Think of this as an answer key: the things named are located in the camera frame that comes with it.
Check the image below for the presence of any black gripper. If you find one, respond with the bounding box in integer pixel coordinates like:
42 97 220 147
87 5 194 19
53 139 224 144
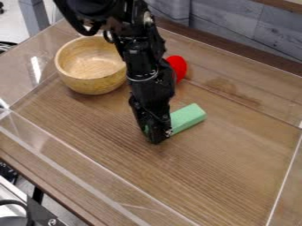
126 70 177 145

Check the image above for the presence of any green rectangular block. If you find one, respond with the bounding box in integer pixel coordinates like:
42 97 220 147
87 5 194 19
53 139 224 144
142 102 208 137

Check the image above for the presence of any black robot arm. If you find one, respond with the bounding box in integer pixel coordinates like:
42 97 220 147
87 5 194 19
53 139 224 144
54 0 177 144

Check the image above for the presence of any light wooden bowl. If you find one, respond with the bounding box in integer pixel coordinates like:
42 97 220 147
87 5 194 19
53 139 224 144
55 35 126 95

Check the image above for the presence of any red knitted toy fruit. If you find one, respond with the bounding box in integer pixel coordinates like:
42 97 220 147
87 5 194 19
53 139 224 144
166 55 188 84

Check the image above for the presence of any clear acrylic tray enclosure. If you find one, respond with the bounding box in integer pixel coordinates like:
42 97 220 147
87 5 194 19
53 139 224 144
0 22 302 226

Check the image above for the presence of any grey table leg post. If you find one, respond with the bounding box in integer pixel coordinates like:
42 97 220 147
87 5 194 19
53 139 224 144
18 0 51 36

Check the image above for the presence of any black metal bracket lower left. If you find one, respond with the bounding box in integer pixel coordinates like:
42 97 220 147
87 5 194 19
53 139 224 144
27 198 67 226

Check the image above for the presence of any black cable at lower left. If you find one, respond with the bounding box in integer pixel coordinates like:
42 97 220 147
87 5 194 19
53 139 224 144
0 199 34 226

